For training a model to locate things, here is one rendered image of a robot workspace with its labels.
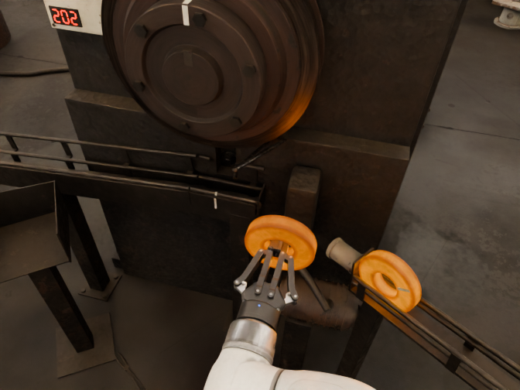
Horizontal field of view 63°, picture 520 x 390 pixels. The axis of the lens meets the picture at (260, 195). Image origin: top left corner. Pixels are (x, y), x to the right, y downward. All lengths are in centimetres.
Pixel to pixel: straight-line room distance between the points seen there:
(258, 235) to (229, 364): 28
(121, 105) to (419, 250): 145
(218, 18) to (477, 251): 173
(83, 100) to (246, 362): 88
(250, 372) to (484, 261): 163
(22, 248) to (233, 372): 80
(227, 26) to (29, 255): 83
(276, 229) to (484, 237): 156
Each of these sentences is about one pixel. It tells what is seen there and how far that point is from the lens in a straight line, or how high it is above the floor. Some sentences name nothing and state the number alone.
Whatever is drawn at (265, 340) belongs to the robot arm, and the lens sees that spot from 75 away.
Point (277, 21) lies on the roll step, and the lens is 83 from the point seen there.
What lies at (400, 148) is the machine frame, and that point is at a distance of 114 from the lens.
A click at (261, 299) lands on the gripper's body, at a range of 81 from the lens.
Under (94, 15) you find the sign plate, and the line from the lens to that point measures 119.
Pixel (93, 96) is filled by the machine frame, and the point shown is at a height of 87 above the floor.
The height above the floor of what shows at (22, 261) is 60.
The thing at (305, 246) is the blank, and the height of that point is 86.
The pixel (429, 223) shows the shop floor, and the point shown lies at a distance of 223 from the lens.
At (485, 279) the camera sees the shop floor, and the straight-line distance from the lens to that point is 212.
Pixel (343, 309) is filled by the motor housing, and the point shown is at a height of 52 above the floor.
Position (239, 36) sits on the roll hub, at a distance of 79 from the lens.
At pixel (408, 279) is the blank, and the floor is 77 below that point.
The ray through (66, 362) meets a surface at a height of 1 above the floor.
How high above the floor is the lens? 154
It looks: 45 degrees down
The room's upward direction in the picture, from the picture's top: 2 degrees clockwise
